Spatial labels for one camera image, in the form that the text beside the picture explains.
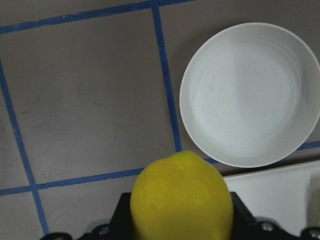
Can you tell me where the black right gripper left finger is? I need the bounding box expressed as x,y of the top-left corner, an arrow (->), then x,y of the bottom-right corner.
39,192 -> 141,240

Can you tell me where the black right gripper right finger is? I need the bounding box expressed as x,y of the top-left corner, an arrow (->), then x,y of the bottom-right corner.
230,191 -> 320,240

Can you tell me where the yellow lemon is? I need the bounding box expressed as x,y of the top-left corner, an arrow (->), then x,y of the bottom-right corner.
130,151 -> 234,240

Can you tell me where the white bowl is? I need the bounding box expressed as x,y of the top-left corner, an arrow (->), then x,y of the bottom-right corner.
179,22 -> 320,168

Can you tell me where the white rectangular tray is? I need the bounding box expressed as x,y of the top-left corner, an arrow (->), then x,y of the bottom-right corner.
224,160 -> 320,235

